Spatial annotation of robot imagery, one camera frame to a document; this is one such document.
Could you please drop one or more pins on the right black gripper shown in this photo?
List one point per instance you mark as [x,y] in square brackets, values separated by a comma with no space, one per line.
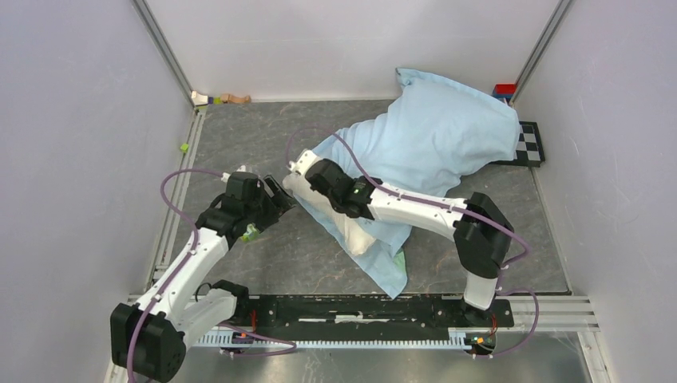
[343,171]

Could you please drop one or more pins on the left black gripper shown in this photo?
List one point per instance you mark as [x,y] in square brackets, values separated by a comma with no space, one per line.
[279,203]

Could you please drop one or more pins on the white pillow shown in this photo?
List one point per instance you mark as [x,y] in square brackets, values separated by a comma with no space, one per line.
[356,241]

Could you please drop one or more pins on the light blue pillowcase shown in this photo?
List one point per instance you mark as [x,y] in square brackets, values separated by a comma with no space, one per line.
[436,132]

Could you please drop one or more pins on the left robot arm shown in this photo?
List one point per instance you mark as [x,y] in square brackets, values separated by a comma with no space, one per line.
[151,337]

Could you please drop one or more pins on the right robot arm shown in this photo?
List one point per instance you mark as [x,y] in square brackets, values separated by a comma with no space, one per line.
[481,233]

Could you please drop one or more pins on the green toy block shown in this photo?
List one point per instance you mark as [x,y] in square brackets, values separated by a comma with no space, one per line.
[251,233]

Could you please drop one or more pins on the wooden toy figure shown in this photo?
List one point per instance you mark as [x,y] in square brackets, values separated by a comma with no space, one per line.
[227,98]

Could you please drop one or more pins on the white beige corner toy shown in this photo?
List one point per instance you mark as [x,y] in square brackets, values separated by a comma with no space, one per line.
[199,100]

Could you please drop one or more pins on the black white checkerboard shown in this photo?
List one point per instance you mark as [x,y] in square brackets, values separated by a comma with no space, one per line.
[529,151]

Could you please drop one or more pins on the red blue block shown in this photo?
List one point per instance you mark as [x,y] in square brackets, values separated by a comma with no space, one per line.
[504,91]

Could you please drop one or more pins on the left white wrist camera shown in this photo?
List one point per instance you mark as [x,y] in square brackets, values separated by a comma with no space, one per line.
[241,169]

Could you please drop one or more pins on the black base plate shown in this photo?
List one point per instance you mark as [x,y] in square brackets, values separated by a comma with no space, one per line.
[366,317]

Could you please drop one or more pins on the light blue toothed rail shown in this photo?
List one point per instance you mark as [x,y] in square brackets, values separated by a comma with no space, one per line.
[225,339]

